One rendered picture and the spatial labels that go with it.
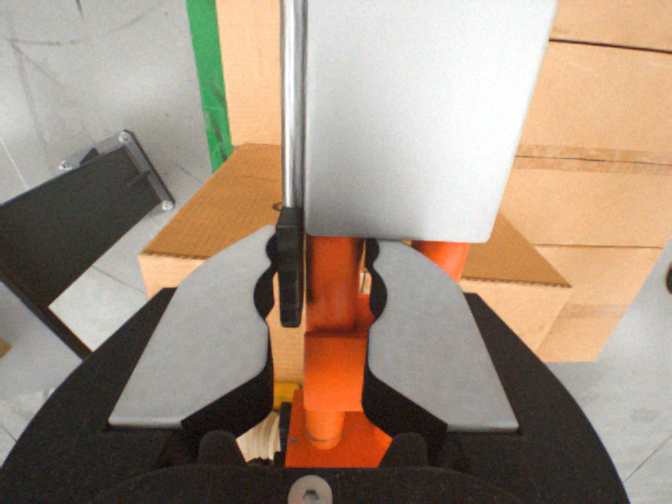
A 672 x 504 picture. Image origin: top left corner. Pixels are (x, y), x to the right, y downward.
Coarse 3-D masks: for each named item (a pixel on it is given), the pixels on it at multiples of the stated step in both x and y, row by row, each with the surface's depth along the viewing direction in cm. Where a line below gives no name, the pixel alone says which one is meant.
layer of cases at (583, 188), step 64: (256, 0) 50; (576, 0) 50; (640, 0) 50; (256, 64) 55; (576, 64) 55; (640, 64) 55; (256, 128) 61; (576, 128) 61; (640, 128) 60; (512, 192) 67; (576, 192) 67; (640, 192) 67; (576, 256) 76; (640, 256) 76; (576, 320) 86
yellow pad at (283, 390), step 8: (280, 384) 36; (288, 384) 36; (296, 384) 36; (280, 392) 35; (288, 392) 35; (280, 400) 35; (288, 400) 35; (272, 408) 36; (248, 464) 37; (256, 464) 37; (264, 464) 37
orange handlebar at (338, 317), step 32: (320, 256) 12; (352, 256) 12; (448, 256) 12; (320, 288) 13; (352, 288) 13; (320, 320) 13; (352, 320) 14; (320, 352) 14; (352, 352) 14; (320, 384) 15; (352, 384) 15; (320, 416) 17; (320, 448) 18
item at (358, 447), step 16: (288, 416) 21; (304, 416) 20; (352, 416) 20; (288, 432) 21; (304, 432) 19; (352, 432) 19; (368, 432) 19; (288, 448) 18; (304, 448) 18; (336, 448) 18; (352, 448) 18; (368, 448) 19; (384, 448) 19; (272, 464) 18; (288, 464) 18; (304, 464) 18; (320, 464) 18; (336, 464) 18; (352, 464) 18; (368, 464) 18
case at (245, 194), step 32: (256, 160) 53; (224, 192) 41; (256, 192) 42; (192, 224) 33; (224, 224) 34; (256, 224) 35; (160, 256) 28; (192, 256) 29; (480, 256) 33; (512, 256) 34; (160, 288) 30; (480, 288) 30; (512, 288) 30; (544, 288) 30; (512, 320) 32; (544, 320) 32; (288, 352) 34
